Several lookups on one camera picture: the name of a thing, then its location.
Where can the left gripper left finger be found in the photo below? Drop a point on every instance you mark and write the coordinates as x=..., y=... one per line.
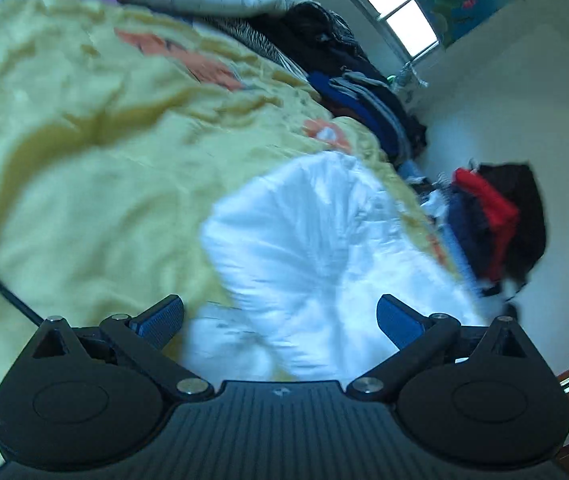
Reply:
x=138, y=342

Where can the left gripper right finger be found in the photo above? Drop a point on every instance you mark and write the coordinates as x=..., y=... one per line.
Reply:
x=421, y=341

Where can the white quilted down jacket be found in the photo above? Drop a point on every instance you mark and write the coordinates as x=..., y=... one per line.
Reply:
x=304, y=254

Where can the dark folded clothes pile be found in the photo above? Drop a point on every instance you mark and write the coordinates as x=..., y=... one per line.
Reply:
x=316, y=44

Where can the navy garment on pile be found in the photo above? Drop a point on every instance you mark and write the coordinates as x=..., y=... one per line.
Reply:
x=472, y=230

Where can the red garment on pile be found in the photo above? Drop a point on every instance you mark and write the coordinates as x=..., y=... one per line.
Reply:
x=501, y=216

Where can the black jacket on pile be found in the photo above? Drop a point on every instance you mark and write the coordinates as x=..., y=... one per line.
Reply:
x=517, y=184

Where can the yellow carrot print bedspread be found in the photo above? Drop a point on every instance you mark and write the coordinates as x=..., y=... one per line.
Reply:
x=120, y=130

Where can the window with metal frame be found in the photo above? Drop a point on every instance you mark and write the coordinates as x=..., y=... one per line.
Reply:
x=402, y=23

